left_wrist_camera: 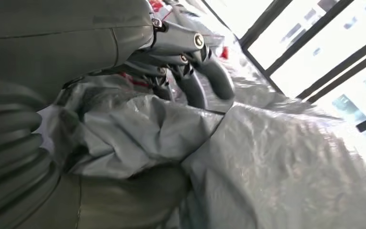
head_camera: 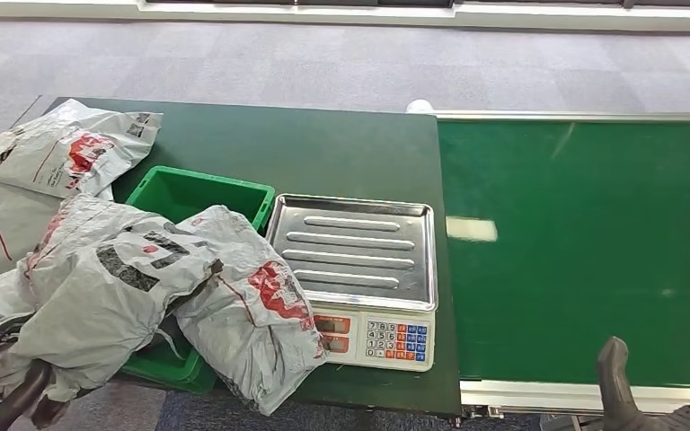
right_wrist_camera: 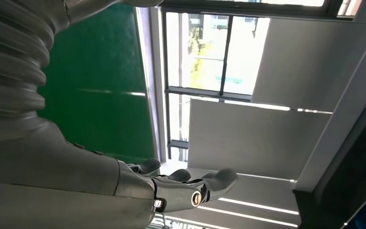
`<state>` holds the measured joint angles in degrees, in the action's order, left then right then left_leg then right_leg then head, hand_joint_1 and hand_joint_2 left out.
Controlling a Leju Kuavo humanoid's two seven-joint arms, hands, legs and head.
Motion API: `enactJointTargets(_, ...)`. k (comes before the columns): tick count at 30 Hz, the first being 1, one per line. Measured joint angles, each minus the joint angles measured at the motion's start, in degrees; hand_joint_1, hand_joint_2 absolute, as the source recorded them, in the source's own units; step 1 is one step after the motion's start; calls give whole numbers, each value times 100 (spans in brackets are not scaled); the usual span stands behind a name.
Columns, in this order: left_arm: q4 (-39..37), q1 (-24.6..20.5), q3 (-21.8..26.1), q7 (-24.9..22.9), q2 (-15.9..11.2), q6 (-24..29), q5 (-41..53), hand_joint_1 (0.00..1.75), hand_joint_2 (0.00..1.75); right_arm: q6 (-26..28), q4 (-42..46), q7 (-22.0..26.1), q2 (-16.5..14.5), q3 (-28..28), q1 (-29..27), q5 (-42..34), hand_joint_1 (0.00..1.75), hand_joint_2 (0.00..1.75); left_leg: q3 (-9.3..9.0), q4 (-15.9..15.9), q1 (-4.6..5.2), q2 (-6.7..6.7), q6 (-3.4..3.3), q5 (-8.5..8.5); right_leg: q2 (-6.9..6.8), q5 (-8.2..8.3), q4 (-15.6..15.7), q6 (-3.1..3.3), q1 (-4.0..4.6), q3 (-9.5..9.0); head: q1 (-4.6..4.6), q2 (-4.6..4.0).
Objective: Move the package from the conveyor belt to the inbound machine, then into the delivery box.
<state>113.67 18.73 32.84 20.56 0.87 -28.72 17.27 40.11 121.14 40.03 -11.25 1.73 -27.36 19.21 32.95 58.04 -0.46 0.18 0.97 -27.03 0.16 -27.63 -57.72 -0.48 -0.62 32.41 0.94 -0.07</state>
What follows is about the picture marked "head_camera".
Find green conveyor belt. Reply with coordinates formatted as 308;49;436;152
419;110;690;418

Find green plastic bin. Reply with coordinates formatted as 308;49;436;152
119;165;277;395

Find electronic scale with steel tray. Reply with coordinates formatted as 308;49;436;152
265;193;439;374

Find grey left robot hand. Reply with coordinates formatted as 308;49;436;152
0;359;71;431

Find white window sill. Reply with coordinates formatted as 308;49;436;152
0;0;690;34

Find large flat grey parcel bag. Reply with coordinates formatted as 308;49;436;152
0;175;64;293

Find grey parcel bag, red stripes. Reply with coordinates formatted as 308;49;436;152
173;205;328;418

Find grey parcel bag, QR codes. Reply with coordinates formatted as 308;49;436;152
0;98;164;201

